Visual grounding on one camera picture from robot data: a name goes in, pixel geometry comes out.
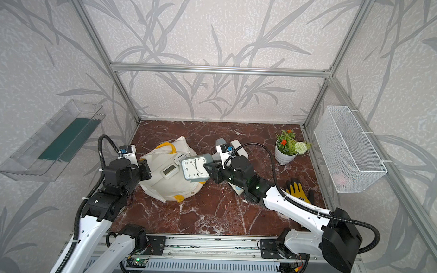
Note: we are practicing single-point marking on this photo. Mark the green square analog clock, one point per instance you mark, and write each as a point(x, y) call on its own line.
point(193, 168)

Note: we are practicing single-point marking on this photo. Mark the clear plastic wall shelf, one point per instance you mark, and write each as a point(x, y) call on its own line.
point(44, 156)

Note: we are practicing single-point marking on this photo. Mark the yellow work glove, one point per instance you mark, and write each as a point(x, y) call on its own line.
point(295, 188)

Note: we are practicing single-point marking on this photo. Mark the pink object in basket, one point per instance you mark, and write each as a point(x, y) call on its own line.
point(341, 180)

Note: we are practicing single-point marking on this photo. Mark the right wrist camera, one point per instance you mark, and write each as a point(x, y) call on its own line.
point(225, 151)

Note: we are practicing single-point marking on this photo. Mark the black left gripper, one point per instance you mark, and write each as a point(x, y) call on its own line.
point(143, 167)

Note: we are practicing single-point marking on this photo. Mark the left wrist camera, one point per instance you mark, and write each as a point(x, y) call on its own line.
point(128, 152)

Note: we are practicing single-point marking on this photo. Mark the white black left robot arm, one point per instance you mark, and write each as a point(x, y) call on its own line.
point(96, 216)

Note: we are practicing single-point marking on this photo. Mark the small white digital clock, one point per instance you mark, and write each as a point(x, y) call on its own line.
point(180, 157)

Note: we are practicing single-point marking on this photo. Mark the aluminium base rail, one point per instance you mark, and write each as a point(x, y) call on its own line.
point(217, 254)

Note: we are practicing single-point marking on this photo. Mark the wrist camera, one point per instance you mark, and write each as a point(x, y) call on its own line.
point(128, 152)
point(225, 151)

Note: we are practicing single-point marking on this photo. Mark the white canvas bag yellow handles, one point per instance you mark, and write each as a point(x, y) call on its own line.
point(167, 182)

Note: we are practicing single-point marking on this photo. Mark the white pot artificial plant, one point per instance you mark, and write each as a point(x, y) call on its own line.
point(287, 147)

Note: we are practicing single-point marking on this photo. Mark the grey square analog clock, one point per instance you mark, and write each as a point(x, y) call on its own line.
point(220, 142)

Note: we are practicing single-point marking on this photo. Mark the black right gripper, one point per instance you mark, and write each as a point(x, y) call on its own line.
point(217, 171)

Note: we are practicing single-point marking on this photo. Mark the white wire mesh basket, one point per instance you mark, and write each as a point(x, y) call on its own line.
point(346, 148)

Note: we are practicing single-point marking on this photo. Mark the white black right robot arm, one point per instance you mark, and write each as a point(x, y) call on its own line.
point(328, 234)

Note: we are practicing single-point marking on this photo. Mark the green circuit board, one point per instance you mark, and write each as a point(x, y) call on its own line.
point(135, 263)

